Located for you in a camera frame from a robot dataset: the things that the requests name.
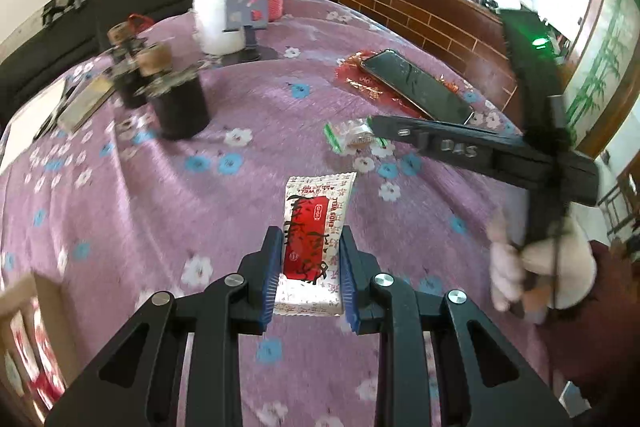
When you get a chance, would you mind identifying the white red wafer packet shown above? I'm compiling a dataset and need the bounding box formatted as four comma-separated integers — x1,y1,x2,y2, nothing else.
274,172,357,317

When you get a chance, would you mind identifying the right hand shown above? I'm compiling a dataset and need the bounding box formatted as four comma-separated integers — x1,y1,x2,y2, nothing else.
487,208,598,324

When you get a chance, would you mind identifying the cardboard box tray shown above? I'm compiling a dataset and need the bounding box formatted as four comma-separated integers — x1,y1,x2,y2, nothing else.
1,272,79,426

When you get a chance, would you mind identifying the black smartphone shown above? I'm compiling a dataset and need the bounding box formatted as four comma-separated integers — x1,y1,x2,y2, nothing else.
361,49,474,124

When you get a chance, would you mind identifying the green white candy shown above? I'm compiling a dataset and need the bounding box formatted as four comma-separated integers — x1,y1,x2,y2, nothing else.
323,117,387,155

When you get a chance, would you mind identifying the red foil packet under phone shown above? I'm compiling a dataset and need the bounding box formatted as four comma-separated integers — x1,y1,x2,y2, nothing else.
336,51,469,121

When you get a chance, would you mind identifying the wooden cabinet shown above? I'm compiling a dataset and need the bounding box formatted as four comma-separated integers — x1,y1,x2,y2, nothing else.
332,0,523,126

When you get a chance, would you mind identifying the white paper sheet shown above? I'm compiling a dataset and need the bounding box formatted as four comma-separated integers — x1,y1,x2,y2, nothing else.
1,77,66,171

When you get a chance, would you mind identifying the black jar with cork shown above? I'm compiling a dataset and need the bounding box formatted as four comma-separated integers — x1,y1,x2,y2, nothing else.
136,42,210,141
107,22,149,109

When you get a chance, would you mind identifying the grey notebook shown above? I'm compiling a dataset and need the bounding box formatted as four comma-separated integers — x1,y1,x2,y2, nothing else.
58,74,114,134

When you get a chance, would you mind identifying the grey phone stand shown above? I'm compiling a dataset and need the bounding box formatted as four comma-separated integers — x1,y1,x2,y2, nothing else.
221,0,279,66

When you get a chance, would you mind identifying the white cylindrical container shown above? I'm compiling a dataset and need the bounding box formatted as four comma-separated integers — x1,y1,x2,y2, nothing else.
192,0,245,56

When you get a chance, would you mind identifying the black sofa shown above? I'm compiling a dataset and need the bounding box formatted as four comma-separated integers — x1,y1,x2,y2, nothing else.
1,0,192,127

